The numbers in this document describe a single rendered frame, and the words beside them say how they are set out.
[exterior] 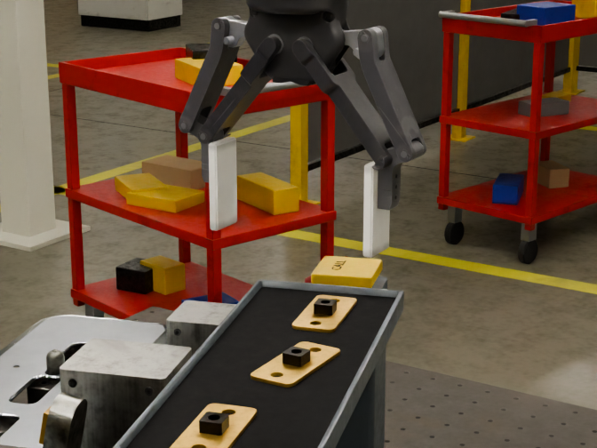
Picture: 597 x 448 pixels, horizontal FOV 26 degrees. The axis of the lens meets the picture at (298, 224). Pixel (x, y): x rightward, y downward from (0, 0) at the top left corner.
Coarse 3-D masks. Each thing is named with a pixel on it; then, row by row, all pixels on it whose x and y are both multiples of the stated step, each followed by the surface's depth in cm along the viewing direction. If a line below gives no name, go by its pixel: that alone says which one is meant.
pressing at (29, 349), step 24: (24, 336) 153; (48, 336) 152; (72, 336) 152; (96, 336) 152; (120, 336) 152; (144, 336) 152; (0, 360) 145; (24, 360) 145; (0, 384) 139; (24, 384) 139; (0, 408) 133; (24, 408) 133; (24, 432) 127
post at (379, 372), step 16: (384, 288) 128; (384, 352) 130; (384, 368) 131; (368, 384) 126; (384, 384) 132; (368, 400) 126; (384, 400) 132; (352, 416) 127; (368, 416) 127; (384, 416) 133; (352, 432) 128; (368, 432) 127; (384, 432) 134
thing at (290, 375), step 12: (288, 348) 103; (300, 348) 103; (312, 348) 105; (324, 348) 105; (336, 348) 105; (276, 360) 103; (288, 360) 102; (300, 360) 101; (312, 360) 103; (324, 360) 103; (252, 372) 100; (264, 372) 100; (276, 372) 100; (288, 372) 100; (300, 372) 100; (312, 372) 101; (276, 384) 98; (288, 384) 98
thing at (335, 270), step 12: (324, 264) 127; (336, 264) 127; (348, 264) 127; (360, 264) 127; (372, 264) 127; (312, 276) 125; (324, 276) 124; (336, 276) 124; (348, 276) 124; (360, 276) 124; (372, 276) 124
